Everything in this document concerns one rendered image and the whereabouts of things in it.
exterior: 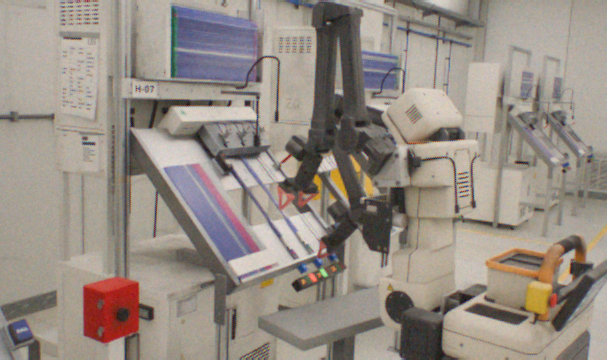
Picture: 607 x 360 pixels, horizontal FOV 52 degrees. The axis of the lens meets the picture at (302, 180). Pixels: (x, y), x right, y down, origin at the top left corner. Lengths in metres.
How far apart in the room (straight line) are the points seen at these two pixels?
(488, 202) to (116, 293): 5.43
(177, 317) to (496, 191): 4.92
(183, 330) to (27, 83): 1.92
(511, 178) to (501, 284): 5.04
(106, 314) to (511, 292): 1.12
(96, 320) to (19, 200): 2.01
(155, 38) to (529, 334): 1.61
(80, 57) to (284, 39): 1.47
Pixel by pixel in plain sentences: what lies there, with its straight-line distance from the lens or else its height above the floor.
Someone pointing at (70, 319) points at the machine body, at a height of 0.39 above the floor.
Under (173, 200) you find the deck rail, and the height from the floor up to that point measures 0.97.
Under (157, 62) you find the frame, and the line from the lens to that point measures 2.39.
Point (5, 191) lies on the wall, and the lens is 3.79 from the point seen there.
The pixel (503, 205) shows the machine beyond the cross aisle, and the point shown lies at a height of 0.25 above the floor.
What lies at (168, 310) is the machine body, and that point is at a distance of 2.34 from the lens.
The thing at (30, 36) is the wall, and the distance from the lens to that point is 3.84.
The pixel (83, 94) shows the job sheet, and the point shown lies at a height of 1.31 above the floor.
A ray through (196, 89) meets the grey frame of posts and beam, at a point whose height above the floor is 1.35.
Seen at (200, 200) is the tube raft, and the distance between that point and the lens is 2.25.
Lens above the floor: 1.37
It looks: 8 degrees down
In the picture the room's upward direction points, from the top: 3 degrees clockwise
